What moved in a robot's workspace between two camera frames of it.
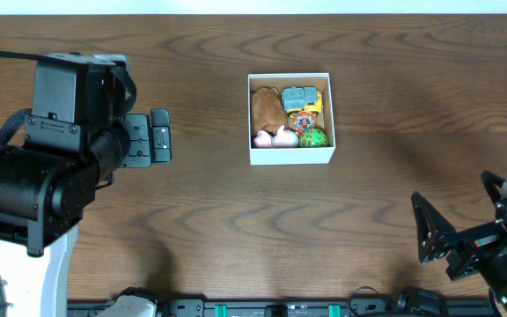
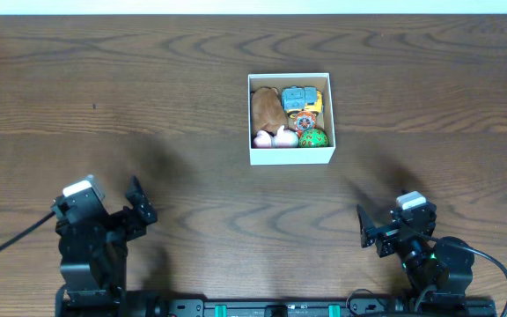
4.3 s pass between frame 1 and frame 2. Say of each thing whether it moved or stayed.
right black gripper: moved
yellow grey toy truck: stayed
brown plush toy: stayed
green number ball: stayed
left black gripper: moved
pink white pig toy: stayed
